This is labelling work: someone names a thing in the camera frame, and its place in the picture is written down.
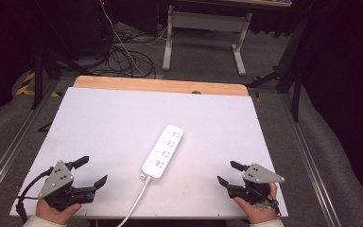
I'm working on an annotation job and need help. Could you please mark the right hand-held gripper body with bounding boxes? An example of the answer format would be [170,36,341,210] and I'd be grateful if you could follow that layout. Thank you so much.
[226,162,286,206]

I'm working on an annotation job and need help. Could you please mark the person's left hand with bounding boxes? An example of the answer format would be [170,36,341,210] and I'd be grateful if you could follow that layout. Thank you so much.
[35,198,83,225]

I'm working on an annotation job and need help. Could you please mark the black metal stand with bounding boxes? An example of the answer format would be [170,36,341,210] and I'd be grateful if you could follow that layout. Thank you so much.
[245,12,310,124]

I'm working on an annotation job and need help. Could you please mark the metal floor rail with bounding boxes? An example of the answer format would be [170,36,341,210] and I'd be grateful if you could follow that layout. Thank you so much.
[282,93,339,227]
[0,79,61,206]

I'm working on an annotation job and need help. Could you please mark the person's right hand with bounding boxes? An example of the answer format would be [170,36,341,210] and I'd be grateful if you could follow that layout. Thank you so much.
[233,183,280,225]

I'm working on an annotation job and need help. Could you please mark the white table board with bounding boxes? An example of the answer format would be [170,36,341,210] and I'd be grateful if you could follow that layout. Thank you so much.
[9,86,289,220]

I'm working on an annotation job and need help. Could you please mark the yellow black floor tape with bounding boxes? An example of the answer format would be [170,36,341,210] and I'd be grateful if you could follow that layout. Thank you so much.
[15,71,62,98]

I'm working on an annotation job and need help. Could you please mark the black tripod stand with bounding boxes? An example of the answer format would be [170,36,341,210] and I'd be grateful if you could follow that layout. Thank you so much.
[30,0,93,111]

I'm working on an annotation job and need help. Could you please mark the thin white floor cable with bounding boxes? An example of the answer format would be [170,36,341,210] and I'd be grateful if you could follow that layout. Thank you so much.
[99,0,168,78]

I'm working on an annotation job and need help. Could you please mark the black floor cables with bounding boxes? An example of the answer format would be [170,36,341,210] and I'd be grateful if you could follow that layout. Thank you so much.
[95,22,157,79]

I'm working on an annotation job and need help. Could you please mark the white metal desk frame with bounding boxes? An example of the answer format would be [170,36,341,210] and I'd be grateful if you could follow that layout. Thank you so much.
[162,4,253,78]

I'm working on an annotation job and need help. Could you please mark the white power strip cable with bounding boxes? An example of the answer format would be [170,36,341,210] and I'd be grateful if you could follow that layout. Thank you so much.
[116,176,152,227]

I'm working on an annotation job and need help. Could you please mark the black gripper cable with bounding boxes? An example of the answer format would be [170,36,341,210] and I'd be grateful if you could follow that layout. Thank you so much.
[15,166,55,224]
[254,197,283,218]

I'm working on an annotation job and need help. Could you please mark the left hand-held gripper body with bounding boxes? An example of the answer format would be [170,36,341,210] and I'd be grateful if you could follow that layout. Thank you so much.
[37,160,97,213]

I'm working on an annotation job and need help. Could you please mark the white power strip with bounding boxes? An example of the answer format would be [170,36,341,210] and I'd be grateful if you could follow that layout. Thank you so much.
[139,124,185,182]

